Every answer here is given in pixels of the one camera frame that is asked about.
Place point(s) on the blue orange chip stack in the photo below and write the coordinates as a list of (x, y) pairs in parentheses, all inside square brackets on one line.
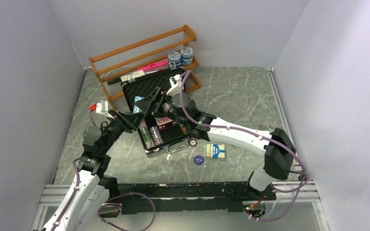
[(156, 136)]

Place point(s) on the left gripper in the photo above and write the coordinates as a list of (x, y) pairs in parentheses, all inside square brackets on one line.
[(125, 120)]

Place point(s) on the red playing card deck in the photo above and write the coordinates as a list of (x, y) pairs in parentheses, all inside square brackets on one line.
[(163, 120)]

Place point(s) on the blue small blind button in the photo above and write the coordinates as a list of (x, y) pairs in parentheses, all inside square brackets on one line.
[(199, 160)]

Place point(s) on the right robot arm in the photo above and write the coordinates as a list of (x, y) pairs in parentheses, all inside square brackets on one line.
[(274, 146)]

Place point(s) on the pink highlighter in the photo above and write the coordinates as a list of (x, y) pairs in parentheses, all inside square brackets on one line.
[(163, 64)]

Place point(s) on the green chip stack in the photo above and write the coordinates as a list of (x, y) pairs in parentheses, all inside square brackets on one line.
[(147, 138)]

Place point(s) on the black poker chip case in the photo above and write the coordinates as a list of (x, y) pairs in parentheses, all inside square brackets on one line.
[(146, 95)]

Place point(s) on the single chip by handle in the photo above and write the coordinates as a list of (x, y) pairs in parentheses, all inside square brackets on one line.
[(193, 142)]

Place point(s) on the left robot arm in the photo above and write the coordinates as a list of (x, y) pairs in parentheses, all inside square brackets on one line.
[(90, 187)]

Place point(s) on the blue tin right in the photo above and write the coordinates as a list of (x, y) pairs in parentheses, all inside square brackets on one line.
[(187, 55)]

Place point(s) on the red dice pair in case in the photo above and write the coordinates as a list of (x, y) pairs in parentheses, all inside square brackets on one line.
[(162, 127)]

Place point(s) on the blue tin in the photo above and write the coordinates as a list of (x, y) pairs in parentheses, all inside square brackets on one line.
[(187, 55), (174, 59)]

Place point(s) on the blue Texas Hold'em card deck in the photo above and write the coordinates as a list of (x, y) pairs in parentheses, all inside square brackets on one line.
[(215, 151)]

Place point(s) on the blue tin left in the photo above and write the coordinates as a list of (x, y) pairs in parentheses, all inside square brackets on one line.
[(174, 59)]

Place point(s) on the black base frame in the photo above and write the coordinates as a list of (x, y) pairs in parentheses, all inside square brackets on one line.
[(231, 196)]

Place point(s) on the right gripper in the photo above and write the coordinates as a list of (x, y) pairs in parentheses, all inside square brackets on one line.
[(149, 103)]

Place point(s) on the clear tape roll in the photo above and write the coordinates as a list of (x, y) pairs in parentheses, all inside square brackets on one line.
[(264, 125)]

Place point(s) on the wooden shelf rack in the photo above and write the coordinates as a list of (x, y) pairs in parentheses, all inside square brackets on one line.
[(109, 67)]

